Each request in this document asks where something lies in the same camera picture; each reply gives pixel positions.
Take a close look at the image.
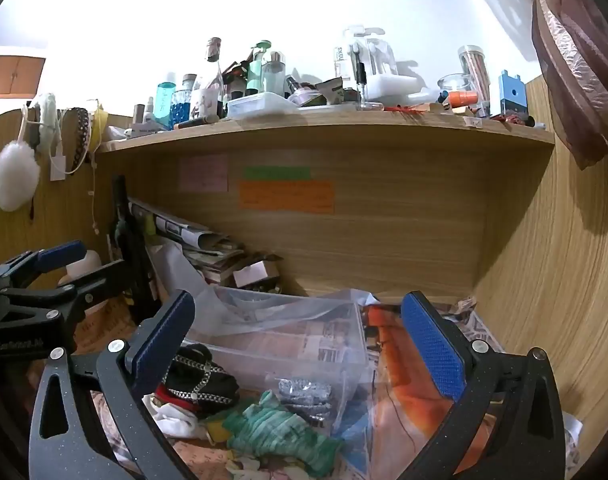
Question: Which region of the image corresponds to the clear plastic storage box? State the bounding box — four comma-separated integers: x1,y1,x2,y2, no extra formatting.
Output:
181,287,371,427

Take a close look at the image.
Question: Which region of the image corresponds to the white cloth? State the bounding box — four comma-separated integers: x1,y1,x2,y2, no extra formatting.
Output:
143,392,207,439

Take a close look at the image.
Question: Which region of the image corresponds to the brown garment in plastic cover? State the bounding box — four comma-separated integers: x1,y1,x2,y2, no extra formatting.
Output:
441,0,608,171

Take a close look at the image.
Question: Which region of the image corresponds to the blue liquid bottle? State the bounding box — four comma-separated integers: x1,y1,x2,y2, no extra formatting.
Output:
154,82,177,124

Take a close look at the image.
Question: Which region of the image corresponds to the blue plastic block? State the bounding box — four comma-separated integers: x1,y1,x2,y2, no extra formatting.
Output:
498,70,527,119

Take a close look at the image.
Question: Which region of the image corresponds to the clear plastic bag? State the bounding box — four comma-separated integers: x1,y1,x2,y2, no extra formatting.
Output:
204,285,382,333

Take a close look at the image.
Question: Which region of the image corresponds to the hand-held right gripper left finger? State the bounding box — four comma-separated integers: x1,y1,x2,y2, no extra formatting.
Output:
28,289,205,480

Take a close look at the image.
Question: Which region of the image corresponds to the brown tube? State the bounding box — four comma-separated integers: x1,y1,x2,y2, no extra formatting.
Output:
176,114,220,129

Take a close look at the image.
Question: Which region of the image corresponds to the wooden shelf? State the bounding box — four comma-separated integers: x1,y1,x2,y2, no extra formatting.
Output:
96,106,557,154

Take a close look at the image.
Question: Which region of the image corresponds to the pink paper note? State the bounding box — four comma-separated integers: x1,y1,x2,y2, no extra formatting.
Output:
178,154,229,194

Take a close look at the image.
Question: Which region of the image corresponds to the orange fabric bag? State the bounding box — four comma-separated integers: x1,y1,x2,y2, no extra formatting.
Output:
360,302,490,463

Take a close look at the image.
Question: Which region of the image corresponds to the green paper note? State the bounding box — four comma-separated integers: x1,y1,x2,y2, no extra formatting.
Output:
243,165,313,181

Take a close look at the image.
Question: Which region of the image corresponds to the white plastic tray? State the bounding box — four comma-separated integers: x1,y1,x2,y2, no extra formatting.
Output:
226,92,301,121

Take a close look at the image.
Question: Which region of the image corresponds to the orange paper note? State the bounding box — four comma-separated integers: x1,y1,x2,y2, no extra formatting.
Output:
238,180,336,214

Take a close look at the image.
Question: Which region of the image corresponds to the white printed mug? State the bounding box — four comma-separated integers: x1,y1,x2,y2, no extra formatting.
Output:
191,89,223,119

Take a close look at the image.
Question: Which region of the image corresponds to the small cardboard box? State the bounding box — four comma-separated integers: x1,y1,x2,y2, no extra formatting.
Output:
231,257,285,292

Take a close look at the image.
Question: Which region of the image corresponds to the clear glass cup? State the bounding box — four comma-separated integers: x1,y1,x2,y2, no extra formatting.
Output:
437,74,477,107

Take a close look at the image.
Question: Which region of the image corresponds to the white fluffy headband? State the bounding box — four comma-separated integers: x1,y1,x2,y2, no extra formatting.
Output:
36,92,61,157

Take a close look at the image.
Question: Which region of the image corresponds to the wooden cabinet door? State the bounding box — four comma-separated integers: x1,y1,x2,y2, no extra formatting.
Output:
0,55,48,99

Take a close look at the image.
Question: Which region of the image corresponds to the yellow cloth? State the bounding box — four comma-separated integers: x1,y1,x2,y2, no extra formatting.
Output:
206,417,233,444

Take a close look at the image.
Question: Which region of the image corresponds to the white fluffy puff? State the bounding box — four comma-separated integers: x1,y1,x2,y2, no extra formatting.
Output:
0,141,41,213

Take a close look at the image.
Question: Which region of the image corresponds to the mint green bottle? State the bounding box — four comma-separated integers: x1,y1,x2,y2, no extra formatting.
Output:
247,39,273,96

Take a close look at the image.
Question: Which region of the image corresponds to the black cloth with silver chain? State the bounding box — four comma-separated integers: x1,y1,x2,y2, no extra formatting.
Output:
159,344,241,418

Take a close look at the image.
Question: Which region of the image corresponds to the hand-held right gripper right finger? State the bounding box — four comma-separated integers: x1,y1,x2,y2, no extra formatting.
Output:
398,290,567,480

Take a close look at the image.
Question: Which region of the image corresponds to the glass jar of blue beads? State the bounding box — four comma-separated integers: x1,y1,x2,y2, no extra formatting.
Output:
171,89,193,129

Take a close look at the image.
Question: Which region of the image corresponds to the yellow hanging pouch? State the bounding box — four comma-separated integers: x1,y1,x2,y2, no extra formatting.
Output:
91,102,109,154

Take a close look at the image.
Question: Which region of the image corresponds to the green striped cloth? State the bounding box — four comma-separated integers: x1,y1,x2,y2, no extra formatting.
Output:
223,390,345,479

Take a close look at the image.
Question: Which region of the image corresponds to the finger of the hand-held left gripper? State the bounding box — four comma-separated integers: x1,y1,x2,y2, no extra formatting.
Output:
0,240,88,292
46,259,135,333

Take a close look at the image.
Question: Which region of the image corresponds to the crumpled newspaper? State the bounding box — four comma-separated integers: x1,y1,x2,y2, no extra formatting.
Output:
444,297,507,357

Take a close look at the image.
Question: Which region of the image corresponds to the clear canister of sticks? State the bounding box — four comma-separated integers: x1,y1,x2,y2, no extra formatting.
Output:
457,45,491,111

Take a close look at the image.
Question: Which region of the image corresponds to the tall clear bottle dark cap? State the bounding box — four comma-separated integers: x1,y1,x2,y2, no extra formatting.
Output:
201,37,225,111

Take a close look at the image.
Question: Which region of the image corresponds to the clear grey bottle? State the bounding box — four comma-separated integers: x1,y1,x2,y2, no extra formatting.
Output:
261,51,287,95

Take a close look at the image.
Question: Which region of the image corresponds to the white paper sheet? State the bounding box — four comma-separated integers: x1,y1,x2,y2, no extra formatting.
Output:
562,409,585,467

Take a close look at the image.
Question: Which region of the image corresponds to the stack of newspapers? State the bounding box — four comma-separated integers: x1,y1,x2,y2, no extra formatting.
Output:
128,197,247,283

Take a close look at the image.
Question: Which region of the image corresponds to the bag of silver foil packets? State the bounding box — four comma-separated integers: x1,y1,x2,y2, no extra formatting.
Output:
265,374,345,427

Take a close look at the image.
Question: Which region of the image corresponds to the white plastic box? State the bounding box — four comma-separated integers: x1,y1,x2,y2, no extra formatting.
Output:
364,72,433,104

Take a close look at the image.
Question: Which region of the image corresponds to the red cloth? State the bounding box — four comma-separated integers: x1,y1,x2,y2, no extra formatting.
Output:
154,384,185,407

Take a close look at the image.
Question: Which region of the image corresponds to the patterned headband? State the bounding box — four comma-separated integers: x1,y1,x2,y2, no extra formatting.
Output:
66,107,93,174

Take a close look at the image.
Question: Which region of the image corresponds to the white plastic container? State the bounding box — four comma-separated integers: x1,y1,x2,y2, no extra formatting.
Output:
333,24,385,92

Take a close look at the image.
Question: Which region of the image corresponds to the dark dropper bottle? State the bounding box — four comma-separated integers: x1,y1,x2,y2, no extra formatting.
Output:
354,62,370,109

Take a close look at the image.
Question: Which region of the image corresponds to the white hanging cord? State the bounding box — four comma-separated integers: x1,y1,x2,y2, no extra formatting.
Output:
86,152,101,235

